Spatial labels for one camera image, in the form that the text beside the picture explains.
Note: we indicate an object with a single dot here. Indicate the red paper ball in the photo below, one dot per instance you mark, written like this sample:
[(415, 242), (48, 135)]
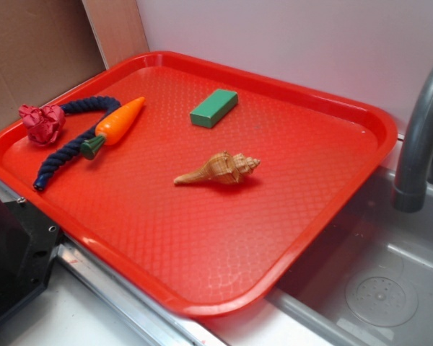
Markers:
[(43, 124)]

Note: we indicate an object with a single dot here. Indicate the brown spiral seashell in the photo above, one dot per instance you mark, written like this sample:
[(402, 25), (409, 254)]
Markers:
[(222, 168)]

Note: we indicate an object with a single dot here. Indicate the red plastic tray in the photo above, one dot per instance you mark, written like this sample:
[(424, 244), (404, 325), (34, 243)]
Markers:
[(205, 249)]

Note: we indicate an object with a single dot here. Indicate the green rectangular block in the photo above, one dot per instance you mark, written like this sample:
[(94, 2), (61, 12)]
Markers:
[(209, 112)]

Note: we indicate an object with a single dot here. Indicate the orange toy carrot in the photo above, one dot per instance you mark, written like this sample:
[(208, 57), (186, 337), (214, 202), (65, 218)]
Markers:
[(111, 129)]

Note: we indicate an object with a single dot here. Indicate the grey toy sink basin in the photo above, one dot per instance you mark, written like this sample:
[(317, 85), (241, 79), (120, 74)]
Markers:
[(367, 279)]

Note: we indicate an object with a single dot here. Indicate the grey sink faucet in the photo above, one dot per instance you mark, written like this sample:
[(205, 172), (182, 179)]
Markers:
[(415, 165)]

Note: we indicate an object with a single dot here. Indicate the brown cardboard panel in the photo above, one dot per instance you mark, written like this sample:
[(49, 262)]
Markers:
[(49, 47)]

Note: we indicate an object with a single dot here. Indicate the black metal bracket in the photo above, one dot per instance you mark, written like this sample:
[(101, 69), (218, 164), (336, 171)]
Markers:
[(29, 242)]

